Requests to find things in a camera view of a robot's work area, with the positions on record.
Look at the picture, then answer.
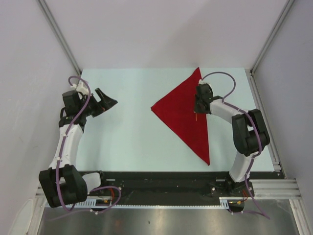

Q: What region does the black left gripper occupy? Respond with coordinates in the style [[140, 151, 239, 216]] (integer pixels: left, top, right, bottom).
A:
[[78, 89, 117, 118]]

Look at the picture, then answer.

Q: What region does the red cloth napkin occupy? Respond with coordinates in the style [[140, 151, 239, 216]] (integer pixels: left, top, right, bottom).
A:
[[151, 68, 210, 165]]

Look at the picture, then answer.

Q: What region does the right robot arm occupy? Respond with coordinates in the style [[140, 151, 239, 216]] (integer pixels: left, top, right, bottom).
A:
[[194, 83, 270, 196]]

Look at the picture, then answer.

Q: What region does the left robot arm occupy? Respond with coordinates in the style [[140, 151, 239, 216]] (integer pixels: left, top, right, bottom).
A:
[[39, 88, 118, 208]]

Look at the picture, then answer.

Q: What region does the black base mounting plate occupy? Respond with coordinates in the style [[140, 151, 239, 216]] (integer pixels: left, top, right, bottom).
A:
[[80, 171, 286, 199]]

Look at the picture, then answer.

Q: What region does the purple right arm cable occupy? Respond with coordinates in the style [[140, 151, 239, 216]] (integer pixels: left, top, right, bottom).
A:
[[198, 71, 271, 220]]

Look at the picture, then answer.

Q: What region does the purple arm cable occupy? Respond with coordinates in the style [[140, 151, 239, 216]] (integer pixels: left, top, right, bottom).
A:
[[198, 71, 271, 220], [47, 76, 122, 221]]

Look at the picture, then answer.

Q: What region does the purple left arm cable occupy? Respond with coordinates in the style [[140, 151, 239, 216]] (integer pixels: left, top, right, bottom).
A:
[[47, 76, 122, 221]]

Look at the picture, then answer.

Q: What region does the white slotted cable duct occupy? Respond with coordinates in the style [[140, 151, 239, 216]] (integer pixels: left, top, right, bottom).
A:
[[45, 197, 232, 210]]

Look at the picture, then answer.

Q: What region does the left aluminium frame post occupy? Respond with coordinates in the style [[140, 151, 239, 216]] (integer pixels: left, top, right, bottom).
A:
[[36, 0, 82, 75]]

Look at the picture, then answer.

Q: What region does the aluminium frame post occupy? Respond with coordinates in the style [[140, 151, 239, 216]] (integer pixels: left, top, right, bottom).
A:
[[250, 0, 295, 74], [36, 0, 82, 75]]

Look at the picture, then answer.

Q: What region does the aluminium front rail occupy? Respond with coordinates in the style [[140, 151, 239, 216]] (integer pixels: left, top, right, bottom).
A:
[[35, 178, 303, 199]]

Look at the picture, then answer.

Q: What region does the right aluminium frame post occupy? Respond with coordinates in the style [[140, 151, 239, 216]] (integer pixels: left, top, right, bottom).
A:
[[250, 0, 295, 74]]

